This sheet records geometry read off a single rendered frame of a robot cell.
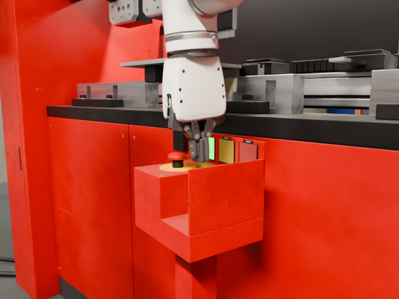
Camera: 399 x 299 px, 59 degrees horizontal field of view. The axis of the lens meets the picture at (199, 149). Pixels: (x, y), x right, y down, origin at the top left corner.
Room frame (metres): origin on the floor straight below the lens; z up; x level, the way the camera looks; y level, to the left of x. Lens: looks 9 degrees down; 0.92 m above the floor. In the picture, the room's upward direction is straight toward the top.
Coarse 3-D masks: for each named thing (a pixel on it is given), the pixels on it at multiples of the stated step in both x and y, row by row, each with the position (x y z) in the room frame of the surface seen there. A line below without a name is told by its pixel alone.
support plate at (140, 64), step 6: (144, 60) 0.83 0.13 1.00; (150, 60) 0.82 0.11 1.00; (156, 60) 0.80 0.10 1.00; (162, 60) 0.79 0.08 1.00; (126, 66) 0.90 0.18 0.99; (132, 66) 0.90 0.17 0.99; (138, 66) 0.90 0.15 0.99; (222, 66) 0.91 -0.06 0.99; (228, 66) 0.92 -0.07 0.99; (234, 66) 0.94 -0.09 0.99; (240, 66) 0.96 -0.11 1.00
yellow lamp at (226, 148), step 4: (220, 140) 0.70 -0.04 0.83; (224, 140) 0.68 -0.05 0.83; (220, 144) 0.70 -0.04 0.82; (224, 144) 0.68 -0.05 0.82; (228, 144) 0.68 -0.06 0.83; (232, 144) 0.67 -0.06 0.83; (220, 148) 0.70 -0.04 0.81; (224, 148) 0.68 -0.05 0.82; (228, 148) 0.68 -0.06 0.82; (232, 148) 0.67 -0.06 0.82; (220, 152) 0.70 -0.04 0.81; (224, 152) 0.68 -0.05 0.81; (228, 152) 0.68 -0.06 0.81; (232, 152) 0.67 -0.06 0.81; (220, 156) 0.70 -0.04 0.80; (224, 156) 0.68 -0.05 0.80; (228, 156) 0.68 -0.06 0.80; (232, 156) 0.67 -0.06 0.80; (220, 160) 0.70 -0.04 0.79; (224, 160) 0.68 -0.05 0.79; (228, 160) 0.68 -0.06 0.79; (232, 160) 0.67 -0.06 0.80
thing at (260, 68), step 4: (256, 64) 0.94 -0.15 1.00; (244, 68) 0.96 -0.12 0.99; (248, 68) 0.95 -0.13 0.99; (252, 68) 0.94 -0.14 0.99; (256, 68) 0.93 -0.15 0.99; (260, 68) 0.94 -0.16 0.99; (240, 72) 0.97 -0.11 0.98; (244, 72) 0.96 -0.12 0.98; (248, 72) 0.95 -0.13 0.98; (252, 72) 0.94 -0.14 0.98; (256, 72) 0.93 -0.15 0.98; (260, 72) 0.94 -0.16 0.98; (240, 76) 0.97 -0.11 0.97
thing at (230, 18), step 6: (222, 12) 1.02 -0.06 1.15; (228, 12) 1.01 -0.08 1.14; (234, 12) 1.00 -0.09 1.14; (222, 18) 1.02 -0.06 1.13; (228, 18) 1.01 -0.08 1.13; (234, 18) 1.00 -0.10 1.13; (222, 24) 1.02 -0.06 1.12; (228, 24) 1.01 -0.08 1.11; (234, 24) 1.00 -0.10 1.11; (222, 30) 1.03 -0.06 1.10; (228, 30) 1.02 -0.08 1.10; (234, 30) 1.01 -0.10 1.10; (222, 36) 1.03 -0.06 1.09; (228, 36) 1.02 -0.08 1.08; (234, 36) 1.01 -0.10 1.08
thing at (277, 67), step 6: (252, 60) 1.18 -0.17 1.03; (258, 60) 1.16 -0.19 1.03; (264, 60) 1.15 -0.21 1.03; (270, 60) 1.14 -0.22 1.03; (276, 60) 1.16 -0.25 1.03; (282, 60) 1.19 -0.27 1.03; (264, 66) 1.14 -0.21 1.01; (270, 66) 1.12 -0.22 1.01; (276, 66) 1.14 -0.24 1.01; (282, 66) 1.16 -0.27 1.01; (288, 66) 1.19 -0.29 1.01; (264, 72) 1.14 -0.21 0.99; (270, 72) 1.12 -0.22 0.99; (276, 72) 1.14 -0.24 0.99; (282, 72) 1.17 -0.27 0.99; (288, 72) 1.19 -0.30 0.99
